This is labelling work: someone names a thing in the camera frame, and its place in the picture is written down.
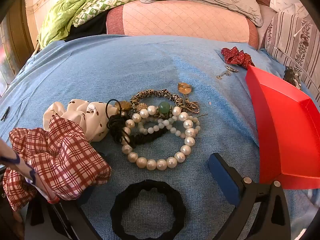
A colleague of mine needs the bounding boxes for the red plaid scrunchie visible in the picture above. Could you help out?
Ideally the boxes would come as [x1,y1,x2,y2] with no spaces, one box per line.
[2,116,112,212]

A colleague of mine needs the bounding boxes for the gold round pendant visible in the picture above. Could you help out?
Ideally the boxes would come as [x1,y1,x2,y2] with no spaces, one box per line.
[178,82,192,95]

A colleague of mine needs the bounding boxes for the zebra pattern bracelet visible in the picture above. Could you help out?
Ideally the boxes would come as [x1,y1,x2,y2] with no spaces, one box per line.
[129,89,185,108]

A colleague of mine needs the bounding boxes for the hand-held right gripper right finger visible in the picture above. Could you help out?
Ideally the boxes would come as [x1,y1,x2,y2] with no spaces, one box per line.
[208,153,292,240]

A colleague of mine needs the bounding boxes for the green quilt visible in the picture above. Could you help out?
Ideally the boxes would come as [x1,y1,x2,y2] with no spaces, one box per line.
[37,0,173,48]

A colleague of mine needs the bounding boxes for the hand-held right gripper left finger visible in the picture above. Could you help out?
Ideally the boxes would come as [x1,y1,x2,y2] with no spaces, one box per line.
[26,187,103,240]

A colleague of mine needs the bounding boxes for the red polka dot scrunchie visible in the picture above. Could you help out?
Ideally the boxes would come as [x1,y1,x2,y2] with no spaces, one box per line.
[221,47,255,70]

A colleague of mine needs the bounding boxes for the small white bead bracelet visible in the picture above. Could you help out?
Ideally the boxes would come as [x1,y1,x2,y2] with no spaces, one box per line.
[139,119,200,137]

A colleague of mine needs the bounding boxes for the white patterned cloth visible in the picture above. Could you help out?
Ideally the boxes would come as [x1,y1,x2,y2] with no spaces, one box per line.
[270,0,310,15]

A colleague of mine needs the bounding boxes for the large pearl bracelet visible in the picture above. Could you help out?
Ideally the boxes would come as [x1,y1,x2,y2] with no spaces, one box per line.
[121,106,197,171]

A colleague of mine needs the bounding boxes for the striped floral pillow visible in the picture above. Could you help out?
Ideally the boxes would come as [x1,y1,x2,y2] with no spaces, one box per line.
[265,11,320,98]

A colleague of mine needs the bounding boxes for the wooden furniture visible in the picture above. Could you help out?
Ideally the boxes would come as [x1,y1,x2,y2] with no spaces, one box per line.
[0,0,35,95]

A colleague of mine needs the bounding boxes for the white cherry print scrunchie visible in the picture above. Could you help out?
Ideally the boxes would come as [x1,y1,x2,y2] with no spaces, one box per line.
[43,99,117,142]

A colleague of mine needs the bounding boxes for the thin black hair tie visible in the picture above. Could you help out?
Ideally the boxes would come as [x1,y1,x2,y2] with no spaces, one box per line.
[105,99,137,148]

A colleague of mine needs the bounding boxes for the small silver earrings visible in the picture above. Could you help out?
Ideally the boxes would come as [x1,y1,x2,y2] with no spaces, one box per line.
[216,65,239,80]

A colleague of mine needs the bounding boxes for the wide black hair band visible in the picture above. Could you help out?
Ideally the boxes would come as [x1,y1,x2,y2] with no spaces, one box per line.
[110,179,187,240]

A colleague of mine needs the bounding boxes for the blue blanket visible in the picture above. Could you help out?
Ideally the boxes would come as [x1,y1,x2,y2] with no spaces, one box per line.
[0,34,320,240]

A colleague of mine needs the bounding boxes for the red cardboard box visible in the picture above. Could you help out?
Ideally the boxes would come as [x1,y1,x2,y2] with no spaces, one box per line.
[245,65,320,190]

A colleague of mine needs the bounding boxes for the pink quilted cushion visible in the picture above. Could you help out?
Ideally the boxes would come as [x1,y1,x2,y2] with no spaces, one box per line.
[106,0,258,49]

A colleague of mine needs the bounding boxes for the black cloth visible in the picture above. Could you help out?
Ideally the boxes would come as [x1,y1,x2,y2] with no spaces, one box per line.
[65,11,108,42]

